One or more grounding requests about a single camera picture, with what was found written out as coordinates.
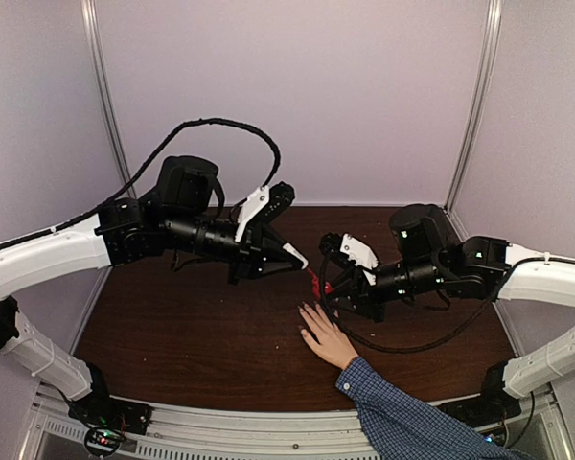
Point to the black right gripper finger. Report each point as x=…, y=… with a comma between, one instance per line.
x=335, y=301
x=344, y=277

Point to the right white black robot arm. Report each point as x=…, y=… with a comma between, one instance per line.
x=435, y=259

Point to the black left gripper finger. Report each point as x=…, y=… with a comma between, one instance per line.
x=275, y=268
x=277, y=242

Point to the left aluminium corner post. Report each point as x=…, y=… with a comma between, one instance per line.
x=93, y=36

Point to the pale hand with long nails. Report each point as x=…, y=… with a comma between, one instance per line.
x=324, y=337

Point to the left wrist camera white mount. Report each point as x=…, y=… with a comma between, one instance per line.
x=263, y=206

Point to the right aluminium corner post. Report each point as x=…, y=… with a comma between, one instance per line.
x=483, y=79

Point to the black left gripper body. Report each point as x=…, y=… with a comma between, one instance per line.
x=247, y=251

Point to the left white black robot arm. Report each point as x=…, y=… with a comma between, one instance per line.
x=172, y=216

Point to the blue checked shirt forearm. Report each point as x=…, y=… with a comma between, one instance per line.
x=399, y=426

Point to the round green circuit board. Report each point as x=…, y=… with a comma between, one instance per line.
x=101, y=441

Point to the white nail polish cap brush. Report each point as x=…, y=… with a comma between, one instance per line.
x=315, y=284

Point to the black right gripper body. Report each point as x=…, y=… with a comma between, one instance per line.
x=374, y=309

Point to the aluminium corner post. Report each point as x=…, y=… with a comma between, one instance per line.
x=93, y=36
x=483, y=79

